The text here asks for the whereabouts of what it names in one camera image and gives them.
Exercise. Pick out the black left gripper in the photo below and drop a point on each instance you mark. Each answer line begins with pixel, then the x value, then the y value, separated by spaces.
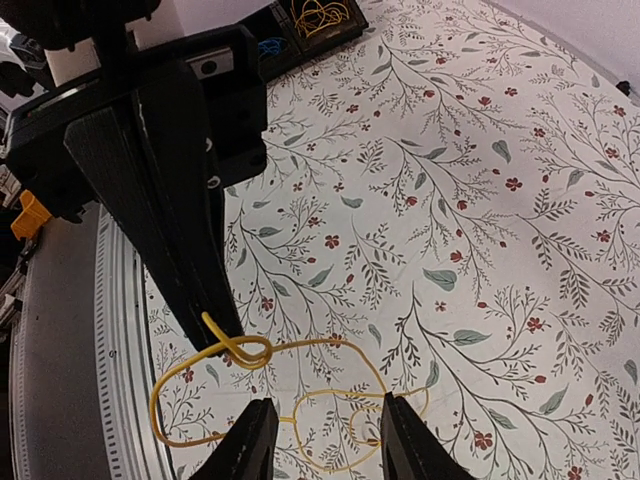
pixel 150 165

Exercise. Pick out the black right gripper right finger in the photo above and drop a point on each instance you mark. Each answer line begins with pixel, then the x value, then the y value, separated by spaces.
pixel 408 448

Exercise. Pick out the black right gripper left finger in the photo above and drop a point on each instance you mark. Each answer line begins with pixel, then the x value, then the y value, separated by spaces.
pixel 247 450

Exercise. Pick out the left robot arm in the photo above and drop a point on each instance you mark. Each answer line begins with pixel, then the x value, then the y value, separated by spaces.
pixel 62 25

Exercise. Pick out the yellow object beside table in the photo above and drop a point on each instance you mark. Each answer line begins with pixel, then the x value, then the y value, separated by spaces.
pixel 33 217

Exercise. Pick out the black three-compartment bin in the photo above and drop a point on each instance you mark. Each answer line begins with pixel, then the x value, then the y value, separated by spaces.
pixel 290 33

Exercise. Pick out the floral patterned table mat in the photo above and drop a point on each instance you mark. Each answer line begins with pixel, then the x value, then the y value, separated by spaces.
pixel 450 210

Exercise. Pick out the aluminium front rail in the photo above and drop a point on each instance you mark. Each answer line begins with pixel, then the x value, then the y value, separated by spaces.
pixel 81 367

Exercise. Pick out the small black wall knob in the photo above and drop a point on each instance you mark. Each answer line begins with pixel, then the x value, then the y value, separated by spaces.
pixel 625 87

